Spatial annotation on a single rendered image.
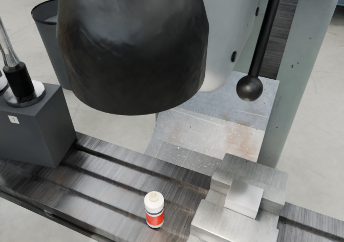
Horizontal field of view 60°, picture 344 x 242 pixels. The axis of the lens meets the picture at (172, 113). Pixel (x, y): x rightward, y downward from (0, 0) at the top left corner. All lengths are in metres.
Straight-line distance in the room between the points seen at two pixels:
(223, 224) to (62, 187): 0.42
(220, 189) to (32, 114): 0.44
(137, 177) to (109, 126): 1.48
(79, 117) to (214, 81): 2.08
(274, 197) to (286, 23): 0.40
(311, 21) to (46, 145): 0.68
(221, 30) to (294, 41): 0.51
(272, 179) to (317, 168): 1.44
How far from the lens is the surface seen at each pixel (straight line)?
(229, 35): 0.31
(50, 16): 2.72
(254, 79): 0.34
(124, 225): 0.71
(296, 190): 1.98
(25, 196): 0.83
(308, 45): 0.80
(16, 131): 0.80
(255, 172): 0.72
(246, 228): 0.60
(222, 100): 0.88
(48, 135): 0.78
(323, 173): 2.14
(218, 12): 0.29
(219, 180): 0.64
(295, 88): 0.87
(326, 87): 2.88
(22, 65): 0.74
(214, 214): 0.60
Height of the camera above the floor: 1.53
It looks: 42 degrees down
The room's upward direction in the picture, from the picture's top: straight up
